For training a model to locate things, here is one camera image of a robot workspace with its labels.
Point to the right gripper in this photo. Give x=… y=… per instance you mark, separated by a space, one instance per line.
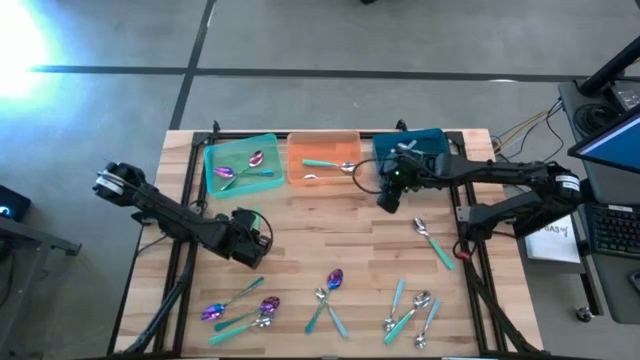
x=410 y=170

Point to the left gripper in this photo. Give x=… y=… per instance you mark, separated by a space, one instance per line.
x=240 y=227

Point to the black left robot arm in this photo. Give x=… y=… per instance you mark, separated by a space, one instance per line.
x=165 y=212

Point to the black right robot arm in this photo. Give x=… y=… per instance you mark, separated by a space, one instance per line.
x=500 y=172

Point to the dark teal plastic bin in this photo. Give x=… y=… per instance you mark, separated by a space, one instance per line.
x=435 y=141

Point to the translucent green plastic bin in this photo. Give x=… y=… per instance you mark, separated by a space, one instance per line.
x=245 y=182

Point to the translucent orange plastic bin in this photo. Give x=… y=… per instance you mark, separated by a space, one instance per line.
x=325 y=150

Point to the white paper sheet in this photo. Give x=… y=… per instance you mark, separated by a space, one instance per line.
x=550 y=245

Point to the grey equipment cart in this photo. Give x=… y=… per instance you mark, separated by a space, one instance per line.
x=612 y=190

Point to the grey side table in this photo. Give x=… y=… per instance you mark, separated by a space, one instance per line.
x=35 y=237

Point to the computer monitor blue screen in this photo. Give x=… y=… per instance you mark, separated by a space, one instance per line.
x=615 y=145

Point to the backlit black keyboard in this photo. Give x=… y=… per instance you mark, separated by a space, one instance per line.
x=617 y=232

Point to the caster wheel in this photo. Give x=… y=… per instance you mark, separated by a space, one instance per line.
x=584 y=314

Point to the black pole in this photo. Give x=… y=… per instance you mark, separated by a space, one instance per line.
x=612 y=67

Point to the black device blue light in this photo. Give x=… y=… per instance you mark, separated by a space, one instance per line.
x=12 y=205

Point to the black power adapter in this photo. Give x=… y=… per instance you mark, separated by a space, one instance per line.
x=627 y=95

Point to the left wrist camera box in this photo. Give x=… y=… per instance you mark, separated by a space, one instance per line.
x=251 y=255

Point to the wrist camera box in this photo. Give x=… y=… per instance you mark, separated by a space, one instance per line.
x=389 y=201
x=251 y=255

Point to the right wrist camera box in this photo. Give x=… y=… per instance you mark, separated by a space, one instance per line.
x=389 y=201

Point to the black frame clamp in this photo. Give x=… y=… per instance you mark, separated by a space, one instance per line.
x=216 y=126
x=400 y=125

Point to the silver metal bracket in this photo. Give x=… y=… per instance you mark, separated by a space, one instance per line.
x=462 y=214

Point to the black aluminium table frame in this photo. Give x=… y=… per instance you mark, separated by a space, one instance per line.
x=280 y=135

